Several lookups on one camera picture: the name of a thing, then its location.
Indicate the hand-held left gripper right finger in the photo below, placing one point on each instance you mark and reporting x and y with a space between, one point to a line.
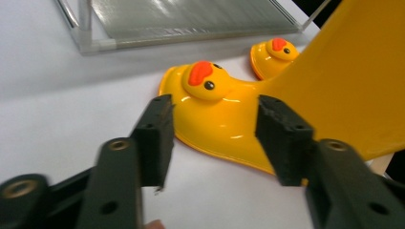
283 140

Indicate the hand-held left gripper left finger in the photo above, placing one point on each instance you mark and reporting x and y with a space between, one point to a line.
154 143

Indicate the yellow duck rain boot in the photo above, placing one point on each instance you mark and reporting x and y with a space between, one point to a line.
344 79
270 65

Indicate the clear acrylic tray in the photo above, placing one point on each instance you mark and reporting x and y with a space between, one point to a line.
178 19

